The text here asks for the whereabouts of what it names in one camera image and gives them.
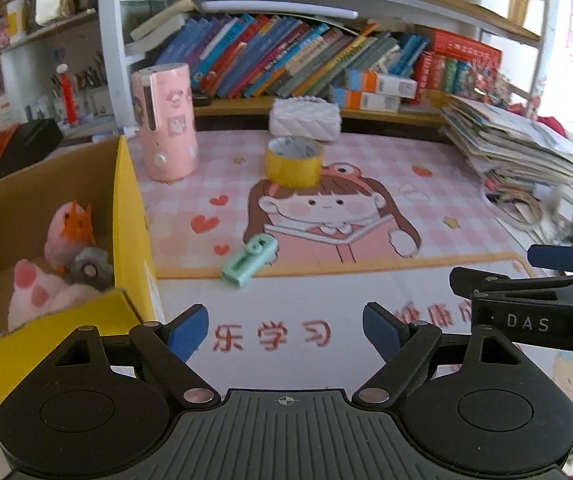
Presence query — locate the grey toy truck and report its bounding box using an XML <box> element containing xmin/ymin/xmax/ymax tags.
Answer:
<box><xmin>70</xmin><ymin>247</ymin><xmax>114</xmax><ymax>292</ymax></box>

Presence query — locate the green crocodile stapler remover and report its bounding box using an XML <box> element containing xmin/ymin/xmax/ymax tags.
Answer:
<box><xmin>220</xmin><ymin>233</ymin><xmax>279</xmax><ymax>287</ymax></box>

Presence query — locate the pink plush bird orange beak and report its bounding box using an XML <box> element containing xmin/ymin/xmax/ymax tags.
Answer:
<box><xmin>44</xmin><ymin>200</ymin><xmax>96</xmax><ymax>274</ymax></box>

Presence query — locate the pink plush pig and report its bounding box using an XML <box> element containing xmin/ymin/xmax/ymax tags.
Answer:
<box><xmin>8</xmin><ymin>259</ymin><xmax>101</xmax><ymax>332</ymax></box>

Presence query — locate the yellow tape roll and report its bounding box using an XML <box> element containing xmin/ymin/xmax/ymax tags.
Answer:
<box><xmin>265</xmin><ymin>136</ymin><xmax>324</xmax><ymax>188</ymax></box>

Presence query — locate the stack of papers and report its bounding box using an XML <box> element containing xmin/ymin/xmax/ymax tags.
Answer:
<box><xmin>438</xmin><ymin>94</ymin><xmax>573</xmax><ymax>241</ymax></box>

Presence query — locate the pink checkered tablecloth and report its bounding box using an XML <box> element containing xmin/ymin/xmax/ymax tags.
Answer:
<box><xmin>128</xmin><ymin>131</ymin><xmax>535</xmax><ymax>392</ymax></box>

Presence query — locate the yellow cardboard box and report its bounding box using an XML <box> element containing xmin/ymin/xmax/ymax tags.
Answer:
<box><xmin>0</xmin><ymin>136</ymin><xmax>157</xmax><ymax>404</ymax></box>

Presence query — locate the white orange box lower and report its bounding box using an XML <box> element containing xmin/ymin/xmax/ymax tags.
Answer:
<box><xmin>329</xmin><ymin>86</ymin><xmax>401</xmax><ymax>113</ymax></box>

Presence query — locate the white orange box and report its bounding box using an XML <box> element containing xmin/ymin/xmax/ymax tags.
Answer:
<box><xmin>345</xmin><ymin>70</ymin><xmax>417</xmax><ymax>99</ymax></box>
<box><xmin>329</xmin><ymin>86</ymin><xmax>401</xmax><ymax>113</ymax></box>

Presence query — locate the white quilted pouch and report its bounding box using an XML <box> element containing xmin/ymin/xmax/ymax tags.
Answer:
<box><xmin>269</xmin><ymin>96</ymin><xmax>341</xmax><ymax>142</ymax></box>

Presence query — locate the pink cylindrical humidifier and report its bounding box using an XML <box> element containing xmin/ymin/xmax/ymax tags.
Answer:
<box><xmin>131</xmin><ymin>63</ymin><xmax>198</xmax><ymax>182</ymax></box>

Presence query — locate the black electronic keyboard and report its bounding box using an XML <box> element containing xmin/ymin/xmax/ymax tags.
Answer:
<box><xmin>0</xmin><ymin>119</ymin><xmax>64</xmax><ymax>179</ymax></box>

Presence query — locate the white orange box upper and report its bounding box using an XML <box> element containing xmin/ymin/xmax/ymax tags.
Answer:
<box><xmin>345</xmin><ymin>70</ymin><xmax>417</xmax><ymax>99</ymax></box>

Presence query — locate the red tassel ornament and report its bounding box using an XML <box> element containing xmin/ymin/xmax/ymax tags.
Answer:
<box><xmin>56</xmin><ymin>63</ymin><xmax>78</xmax><ymax>126</ymax></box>

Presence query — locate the white bookshelf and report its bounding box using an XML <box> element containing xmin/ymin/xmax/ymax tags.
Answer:
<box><xmin>0</xmin><ymin>0</ymin><xmax>563</xmax><ymax>131</ymax></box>

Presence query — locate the row of books lower shelf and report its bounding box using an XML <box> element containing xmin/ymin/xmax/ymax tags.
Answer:
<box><xmin>155</xmin><ymin>13</ymin><xmax>502</xmax><ymax>105</ymax></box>

